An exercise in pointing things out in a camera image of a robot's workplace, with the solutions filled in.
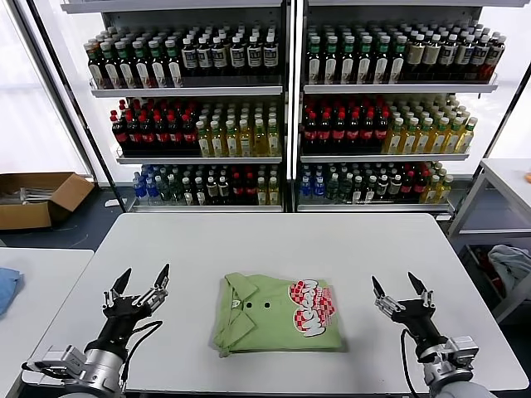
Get red cloth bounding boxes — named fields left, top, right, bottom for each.
left=476, top=247, right=506, bottom=299

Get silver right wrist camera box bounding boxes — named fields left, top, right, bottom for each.
left=450, top=335, right=480, bottom=362

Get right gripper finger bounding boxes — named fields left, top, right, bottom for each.
left=370, top=274, right=407, bottom=321
left=407, top=270, right=436, bottom=311

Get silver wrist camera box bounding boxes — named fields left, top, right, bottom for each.
left=450, top=335, right=480, bottom=362
left=22, top=346, right=86, bottom=381

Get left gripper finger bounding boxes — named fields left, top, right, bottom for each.
left=138, top=262, right=172, bottom=311
left=101, top=267, right=134, bottom=311

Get metal drinks shelf rack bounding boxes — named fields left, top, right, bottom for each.
left=292, top=0, right=501, bottom=215
left=60, top=0, right=291, bottom=213

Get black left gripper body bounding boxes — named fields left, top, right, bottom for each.
left=85, top=294, right=153, bottom=356

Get dark bottle beige label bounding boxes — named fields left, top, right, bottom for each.
left=408, top=32, right=427, bottom=80
left=422, top=32, right=443, bottom=80

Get yellow tea bottle green label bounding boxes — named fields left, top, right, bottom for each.
left=210, top=119, right=226, bottom=158
left=196, top=119, right=212, bottom=158
left=430, top=117, right=450, bottom=154
left=252, top=118, right=268, bottom=158
left=400, top=117, right=420, bottom=154
left=267, top=118, right=282, bottom=158
left=224, top=119, right=240, bottom=158
left=458, top=116, right=479, bottom=153
left=446, top=116, right=465, bottom=153
left=414, top=117, right=435, bottom=154
left=386, top=117, right=406, bottom=154
left=239, top=119, right=253, bottom=158

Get red-cap cola bottle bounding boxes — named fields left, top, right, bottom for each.
left=139, top=114, right=155, bottom=155
left=168, top=114, right=183, bottom=155
left=360, top=109, right=377, bottom=153
left=110, top=109, right=129, bottom=155
left=318, top=110, right=334, bottom=153
left=303, top=111, right=319, bottom=153
left=182, top=114, right=198, bottom=155
left=347, top=109, right=363, bottom=153
left=125, top=114, right=142, bottom=155
left=374, top=109, right=391, bottom=153
left=153, top=114, right=170, bottom=155
left=333, top=109, right=348, bottom=153

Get red drink bottle white cap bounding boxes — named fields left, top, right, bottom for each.
left=483, top=35, right=508, bottom=82

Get green polo shirt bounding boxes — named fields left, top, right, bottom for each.
left=212, top=272, right=345, bottom=358

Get dark bottle blue-white label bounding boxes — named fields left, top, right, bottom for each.
left=229, top=35, right=246, bottom=76
left=210, top=36, right=228, bottom=76
left=263, top=34, right=280, bottom=75
left=470, top=34, right=493, bottom=80
left=440, top=32, right=460, bottom=80
left=246, top=34, right=264, bottom=75
left=196, top=36, right=212, bottom=76
left=181, top=36, right=198, bottom=76
left=455, top=33, right=477, bottom=80

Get grey metal side table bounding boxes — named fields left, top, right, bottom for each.
left=446, top=157, right=531, bottom=324

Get brown cardboard box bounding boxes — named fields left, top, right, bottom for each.
left=0, top=171, right=95, bottom=231

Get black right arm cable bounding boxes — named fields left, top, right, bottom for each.
left=398, top=329, right=420, bottom=398

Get green-cap dark drink bottle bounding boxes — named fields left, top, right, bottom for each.
left=164, top=37, right=183, bottom=87
left=340, top=35, right=358, bottom=84
left=148, top=37, right=167, bottom=88
left=131, top=38, right=151, bottom=88
left=389, top=35, right=408, bottom=83
left=374, top=34, right=392, bottom=84
left=357, top=34, right=374, bottom=84
left=324, top=35, right=340, bottom=84
left=114, top=39, right=136, bottom=89
left=85, top=39, right=105, bottom=89
left=100, top=40, right=120, bottom=89
left=307, top=35, right=324, bottom=84

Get clear plastic packets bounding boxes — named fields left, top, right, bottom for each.
left=0, top=186, right=57, bottom=205

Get blue folded cloth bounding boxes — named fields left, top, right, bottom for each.
left=0, top=267, right=22, bottom=318

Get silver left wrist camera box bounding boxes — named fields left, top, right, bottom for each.
left=22, top=346, right=86, bottom=381

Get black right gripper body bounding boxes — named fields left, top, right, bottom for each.
left=391, top=298, right=448, bottom=354

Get black slanted pole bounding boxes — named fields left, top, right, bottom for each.
left=454, top=66, right=531, bottom=219
left=12, top=0, right=128, bottom=211

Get light blue crumpled cloth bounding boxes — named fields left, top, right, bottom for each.
left=487, top=243, right=531, bottom=294

